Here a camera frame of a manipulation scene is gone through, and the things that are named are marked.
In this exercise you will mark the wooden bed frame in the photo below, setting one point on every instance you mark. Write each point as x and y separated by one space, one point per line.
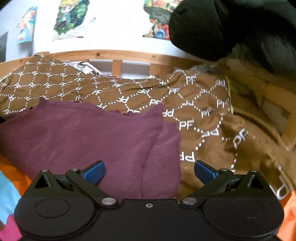
129 60

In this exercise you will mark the maroon long-sleeve shirt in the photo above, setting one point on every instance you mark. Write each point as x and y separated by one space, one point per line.
140 150

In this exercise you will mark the blue wall poster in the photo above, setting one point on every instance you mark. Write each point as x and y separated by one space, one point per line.
27 26

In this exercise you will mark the black garment on bed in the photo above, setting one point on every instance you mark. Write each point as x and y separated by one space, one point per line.
264 30

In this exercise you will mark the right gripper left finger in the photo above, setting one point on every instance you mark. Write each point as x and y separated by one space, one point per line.
74 188

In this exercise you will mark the colourful wall poster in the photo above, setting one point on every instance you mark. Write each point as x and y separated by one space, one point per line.
159 12

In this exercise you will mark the green cartoon wall poster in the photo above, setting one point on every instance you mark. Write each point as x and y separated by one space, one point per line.
71 15

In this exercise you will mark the brown patterned PF duvet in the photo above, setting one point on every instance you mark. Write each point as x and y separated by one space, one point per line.
238 119

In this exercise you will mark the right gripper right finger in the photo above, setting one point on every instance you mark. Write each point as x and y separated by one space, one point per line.
224 183

